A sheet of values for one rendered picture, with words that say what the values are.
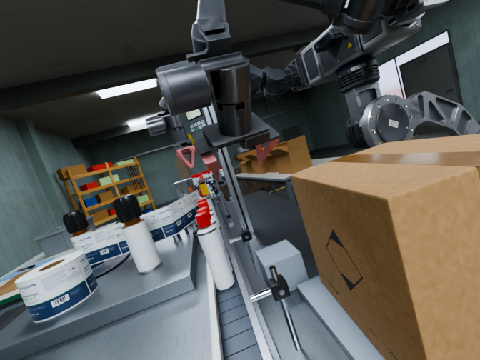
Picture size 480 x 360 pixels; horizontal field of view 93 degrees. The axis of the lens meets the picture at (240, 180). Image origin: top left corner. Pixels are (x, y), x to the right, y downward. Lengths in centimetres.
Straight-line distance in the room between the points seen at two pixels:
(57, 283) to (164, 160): 984
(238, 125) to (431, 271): 29
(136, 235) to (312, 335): 67
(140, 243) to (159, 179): 978
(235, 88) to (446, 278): 32
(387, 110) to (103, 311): 110
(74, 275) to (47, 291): 8
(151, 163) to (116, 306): 998
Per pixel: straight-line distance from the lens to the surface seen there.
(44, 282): 102
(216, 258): 61
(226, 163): 104
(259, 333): 37
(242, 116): 36
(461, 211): 31
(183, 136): 88
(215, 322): 51
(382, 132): 90
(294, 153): 265
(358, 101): 95
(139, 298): 86
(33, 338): 101
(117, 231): 121
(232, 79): 33
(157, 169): 1070
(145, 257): 97
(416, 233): 28
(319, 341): 53
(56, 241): 294
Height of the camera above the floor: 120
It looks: 7 degrees down
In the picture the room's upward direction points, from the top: 18 degrees counter-clockwise
